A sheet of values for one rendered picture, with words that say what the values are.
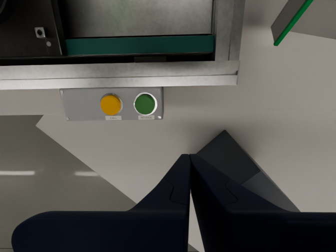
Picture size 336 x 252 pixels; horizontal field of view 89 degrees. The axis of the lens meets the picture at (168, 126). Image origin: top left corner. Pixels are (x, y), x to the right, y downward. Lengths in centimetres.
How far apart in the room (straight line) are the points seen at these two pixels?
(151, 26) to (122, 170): 39
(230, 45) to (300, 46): 22
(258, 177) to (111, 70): 33
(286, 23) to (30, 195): 219
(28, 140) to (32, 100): 130
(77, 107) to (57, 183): 159
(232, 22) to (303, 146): 41
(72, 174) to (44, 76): 145
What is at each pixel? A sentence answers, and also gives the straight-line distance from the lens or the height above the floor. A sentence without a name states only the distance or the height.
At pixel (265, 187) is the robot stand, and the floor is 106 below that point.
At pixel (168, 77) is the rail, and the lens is 35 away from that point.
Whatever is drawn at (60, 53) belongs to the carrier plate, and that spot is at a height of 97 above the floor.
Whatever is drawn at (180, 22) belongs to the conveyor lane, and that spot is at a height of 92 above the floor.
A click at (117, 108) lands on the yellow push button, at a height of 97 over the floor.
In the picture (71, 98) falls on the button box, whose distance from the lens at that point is 41.
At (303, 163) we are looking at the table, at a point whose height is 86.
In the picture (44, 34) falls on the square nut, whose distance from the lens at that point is 40.
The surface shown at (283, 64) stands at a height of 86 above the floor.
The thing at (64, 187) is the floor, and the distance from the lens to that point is 195.
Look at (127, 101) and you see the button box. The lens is 36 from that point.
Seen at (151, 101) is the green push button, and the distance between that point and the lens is 34.
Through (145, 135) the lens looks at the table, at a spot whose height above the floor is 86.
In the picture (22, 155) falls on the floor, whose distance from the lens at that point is 198.
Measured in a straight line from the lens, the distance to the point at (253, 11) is 50.
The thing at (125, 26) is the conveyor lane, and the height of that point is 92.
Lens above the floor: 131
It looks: 71 degrees down
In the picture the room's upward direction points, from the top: 176 degrees counter-clockwise
